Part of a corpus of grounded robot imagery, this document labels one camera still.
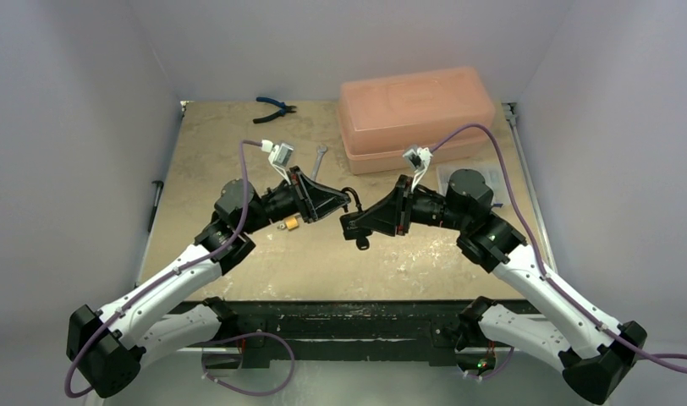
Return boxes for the clear plastic organizer box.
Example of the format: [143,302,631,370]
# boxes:
[436,164,511,207]

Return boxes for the pink plastic toolbox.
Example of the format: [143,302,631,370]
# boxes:
[338,67,496,175]

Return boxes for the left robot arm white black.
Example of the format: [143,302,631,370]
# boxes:
[63,167,359,399]

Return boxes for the black padlock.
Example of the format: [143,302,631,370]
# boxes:
[339,187,365,241]

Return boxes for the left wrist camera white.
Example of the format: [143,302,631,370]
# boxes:
[261,140,294,184]

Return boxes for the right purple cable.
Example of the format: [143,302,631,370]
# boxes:
[427,123,687,376]

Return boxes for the silver open-end wrench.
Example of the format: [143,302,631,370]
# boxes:
[311,145,328,181]

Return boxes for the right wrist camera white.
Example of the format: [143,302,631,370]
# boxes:
[402,145,432,191]

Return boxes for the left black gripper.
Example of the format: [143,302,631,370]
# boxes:
[241,167,350,235]

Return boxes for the blue handled pliers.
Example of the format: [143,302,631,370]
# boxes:
[252,97,298,125]

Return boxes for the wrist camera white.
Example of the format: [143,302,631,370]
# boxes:
[402,145,432,191]
[261,140,294,184]

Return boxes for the brass padlock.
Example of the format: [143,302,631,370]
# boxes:
[278,216,300,231]

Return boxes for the black mounting base plate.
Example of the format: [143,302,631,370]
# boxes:
[182,299,538,371]

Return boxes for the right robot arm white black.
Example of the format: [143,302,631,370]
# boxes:
[341,169,647,405]

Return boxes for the black key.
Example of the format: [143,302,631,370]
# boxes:
[355,237,370,250]

